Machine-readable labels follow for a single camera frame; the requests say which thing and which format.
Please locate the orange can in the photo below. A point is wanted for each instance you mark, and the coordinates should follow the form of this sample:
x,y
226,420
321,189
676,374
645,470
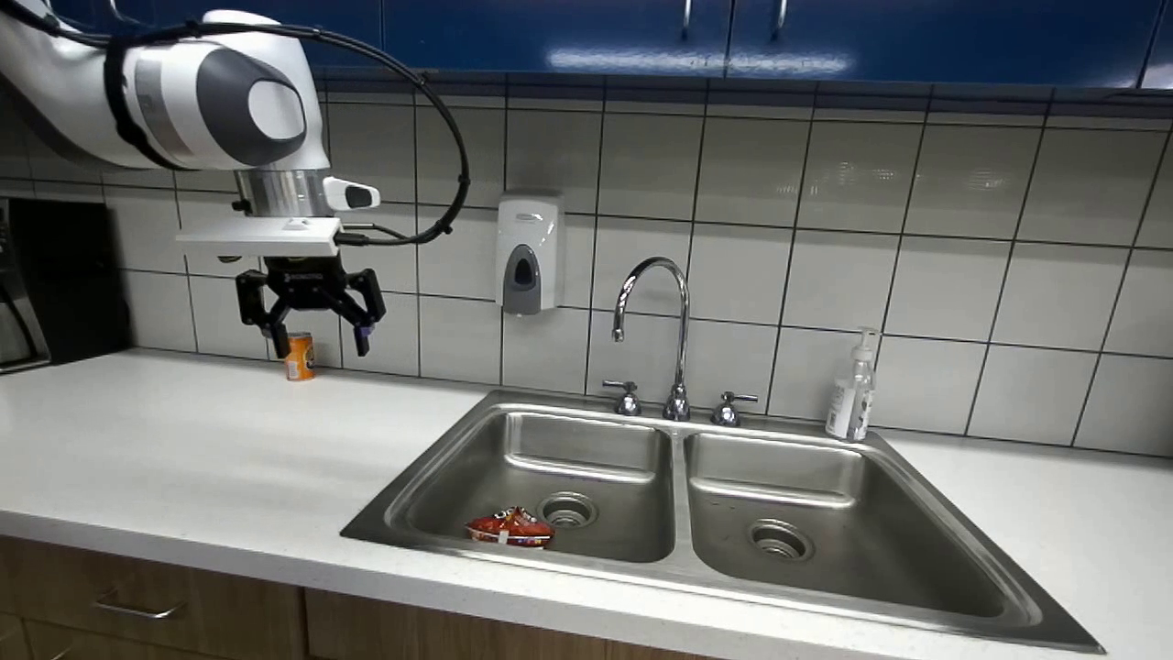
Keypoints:
x,y
298,358

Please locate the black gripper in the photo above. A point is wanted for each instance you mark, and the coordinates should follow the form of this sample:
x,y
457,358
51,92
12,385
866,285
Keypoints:
x,y
307,281

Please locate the round sink drain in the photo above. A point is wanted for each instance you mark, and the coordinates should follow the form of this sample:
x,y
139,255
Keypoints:
x,y
568,512
778,541

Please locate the wooden lower cabinets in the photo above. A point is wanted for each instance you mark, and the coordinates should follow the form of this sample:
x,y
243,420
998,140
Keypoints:
x,y
183,599

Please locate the clear soap bottle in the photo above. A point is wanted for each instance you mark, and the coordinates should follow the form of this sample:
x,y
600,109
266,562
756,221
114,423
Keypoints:
x,y
852,396

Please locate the chrome gooseneck faucet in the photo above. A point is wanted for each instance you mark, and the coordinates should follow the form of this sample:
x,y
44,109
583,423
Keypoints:
x,y
681,367

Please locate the orange chip packet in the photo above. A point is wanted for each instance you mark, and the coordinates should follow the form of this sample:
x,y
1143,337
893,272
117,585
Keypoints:
x,y
514,528

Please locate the stainless steel double sink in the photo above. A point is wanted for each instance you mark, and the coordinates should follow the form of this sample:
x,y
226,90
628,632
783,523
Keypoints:
x,y
673,490

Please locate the white wall soap dispenser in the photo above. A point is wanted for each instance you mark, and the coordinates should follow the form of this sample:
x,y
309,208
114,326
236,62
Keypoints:
x,y
529,259

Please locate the black countertop appliance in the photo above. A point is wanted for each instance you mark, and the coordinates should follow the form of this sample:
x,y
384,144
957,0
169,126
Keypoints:
x,y
75,281

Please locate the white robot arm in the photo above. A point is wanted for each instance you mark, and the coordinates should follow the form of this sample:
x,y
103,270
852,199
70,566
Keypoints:
x,y
183,95

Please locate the blue upper cabinets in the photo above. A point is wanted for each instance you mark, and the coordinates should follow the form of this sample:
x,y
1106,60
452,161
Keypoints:
x,y
488,39

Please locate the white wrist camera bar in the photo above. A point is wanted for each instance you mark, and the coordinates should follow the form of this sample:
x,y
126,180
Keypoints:
x,y
262,235

